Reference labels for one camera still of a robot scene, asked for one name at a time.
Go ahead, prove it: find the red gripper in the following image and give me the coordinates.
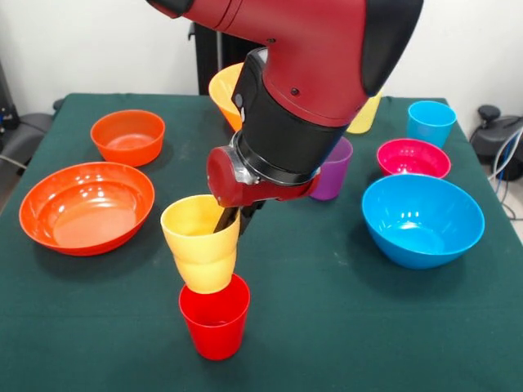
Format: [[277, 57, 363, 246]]
[[206, 146, 322, 237]]

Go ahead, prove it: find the large shallow orange bowl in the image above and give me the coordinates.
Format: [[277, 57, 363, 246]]
[[19, 161, 156, 257]]

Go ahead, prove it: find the translucent yellow cup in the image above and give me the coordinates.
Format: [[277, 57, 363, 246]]
[[346, 90, 384, 135]]

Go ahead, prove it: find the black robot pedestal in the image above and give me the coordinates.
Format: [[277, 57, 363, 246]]
[[188, 22, 266, 96]]

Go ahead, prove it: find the pink bowl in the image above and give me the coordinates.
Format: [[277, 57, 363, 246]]
[[376, 138, 452, 180]]

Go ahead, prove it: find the dark green table cloth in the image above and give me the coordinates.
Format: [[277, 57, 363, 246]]
[[0, 92, 523, 392]]

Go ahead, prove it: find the black stand base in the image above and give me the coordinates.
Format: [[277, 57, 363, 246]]
[[469, 105, 523, 183]]

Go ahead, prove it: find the orange-yellow cup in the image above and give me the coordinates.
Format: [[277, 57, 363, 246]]
[[173, 244, 239, 295]]

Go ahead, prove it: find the blue cable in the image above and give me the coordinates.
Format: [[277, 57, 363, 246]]
[[488, 126, 523, 221]]

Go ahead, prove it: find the large blue bowl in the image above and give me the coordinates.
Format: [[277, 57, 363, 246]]
[[360, 174, 486, 270]]

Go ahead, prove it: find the small orange bowl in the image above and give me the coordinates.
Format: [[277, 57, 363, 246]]
[[90, 109, 166, 167]]

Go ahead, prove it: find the black equipment rack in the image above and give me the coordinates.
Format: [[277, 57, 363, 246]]
[[0, 56, 20, 142]]

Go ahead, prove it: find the blue cup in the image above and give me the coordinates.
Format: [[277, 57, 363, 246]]
[[407, 100, 458, 149]]

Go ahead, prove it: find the large yellow bowl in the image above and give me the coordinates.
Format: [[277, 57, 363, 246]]
[[208, 62, 246, 132]]

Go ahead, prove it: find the red cup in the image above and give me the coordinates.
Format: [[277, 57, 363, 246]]
[[178, 273, 251, 361]]

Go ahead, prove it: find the grey stand base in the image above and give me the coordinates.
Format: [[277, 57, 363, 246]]
[[0, 112, 54, 168]]

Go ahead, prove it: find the purple cup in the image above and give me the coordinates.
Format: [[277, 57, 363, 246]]
[[308, 136, 354, 201]]

